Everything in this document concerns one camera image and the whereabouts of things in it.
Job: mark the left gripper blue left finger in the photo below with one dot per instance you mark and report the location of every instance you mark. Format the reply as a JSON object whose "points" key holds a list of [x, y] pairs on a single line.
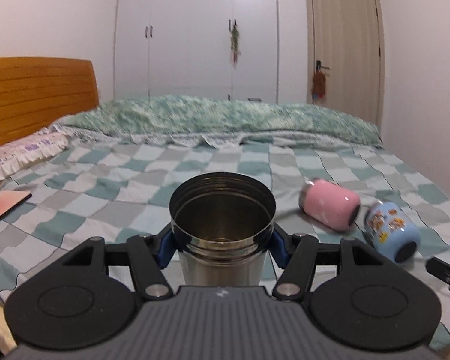
{"points": [[165, 248]]}

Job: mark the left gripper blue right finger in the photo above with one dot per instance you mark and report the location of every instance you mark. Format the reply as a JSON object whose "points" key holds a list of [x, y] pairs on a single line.
{"points": [[282, 246]]}

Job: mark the stainless steel cup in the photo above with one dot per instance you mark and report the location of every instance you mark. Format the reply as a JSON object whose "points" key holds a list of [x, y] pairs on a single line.
{"points": [[222, 222]]}

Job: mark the pink cup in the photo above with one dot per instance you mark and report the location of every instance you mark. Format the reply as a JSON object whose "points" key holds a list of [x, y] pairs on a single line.
{"points": [[330, 204]]}

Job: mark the blue cartoon cup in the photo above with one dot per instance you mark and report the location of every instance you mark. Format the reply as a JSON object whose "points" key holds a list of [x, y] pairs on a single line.
{"points": [[391, 232]]}

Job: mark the green floral quilt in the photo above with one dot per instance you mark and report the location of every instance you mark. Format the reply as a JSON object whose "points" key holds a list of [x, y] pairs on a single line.
{"points": [[190, 120]]}

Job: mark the brown plush door ornament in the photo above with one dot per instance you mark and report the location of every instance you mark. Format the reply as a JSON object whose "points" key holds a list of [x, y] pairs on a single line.
{"points": [[318, 90]]}

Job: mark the pink book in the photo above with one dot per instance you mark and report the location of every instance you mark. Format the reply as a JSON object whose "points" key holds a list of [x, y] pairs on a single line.
{"points": [[11, 199]]}

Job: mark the purple floral pillow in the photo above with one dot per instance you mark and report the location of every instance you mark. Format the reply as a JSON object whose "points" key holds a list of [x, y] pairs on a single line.
{"points": [[30, 150]]}

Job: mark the green hanging wardrobe ornament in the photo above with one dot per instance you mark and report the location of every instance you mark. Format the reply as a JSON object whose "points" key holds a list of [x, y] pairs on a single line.
{"points": [[235, 43]]}

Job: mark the wooden headboard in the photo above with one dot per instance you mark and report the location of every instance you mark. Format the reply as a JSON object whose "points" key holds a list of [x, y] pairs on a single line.
{"points": [[36, 91]]}

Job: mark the white wardrobe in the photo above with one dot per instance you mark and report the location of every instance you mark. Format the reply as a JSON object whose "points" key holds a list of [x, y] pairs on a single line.
{"points": [[183, 47]]}

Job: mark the beige door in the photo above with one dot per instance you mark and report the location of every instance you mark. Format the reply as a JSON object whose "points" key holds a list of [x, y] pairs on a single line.
{"points": [[346, 41]]}

